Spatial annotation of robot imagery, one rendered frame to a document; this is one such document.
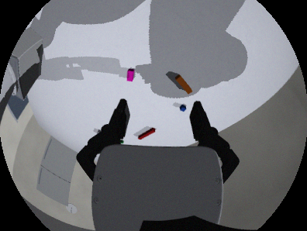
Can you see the magenta rod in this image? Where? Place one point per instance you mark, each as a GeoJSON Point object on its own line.
{"type": "Point", "coordinates": [130, 74]}

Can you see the small blue cube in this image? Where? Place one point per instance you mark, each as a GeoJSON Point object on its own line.
{"type": "Point", "coordinates": [182, 108]}

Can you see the dark red rod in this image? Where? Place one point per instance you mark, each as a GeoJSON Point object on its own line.
{"type": "Point", "coordinates": [147, 133]}

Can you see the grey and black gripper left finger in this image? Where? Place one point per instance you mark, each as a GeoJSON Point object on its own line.
{"type": "Point", "coordinates": [110, 134]}

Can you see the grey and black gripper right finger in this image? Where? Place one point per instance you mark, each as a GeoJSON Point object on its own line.
{"type": "Point", "coordinates": [207, 136]}

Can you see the orange rod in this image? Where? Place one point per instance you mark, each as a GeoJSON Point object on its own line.
{"type": "Point", "coordinates": [183, 84]}

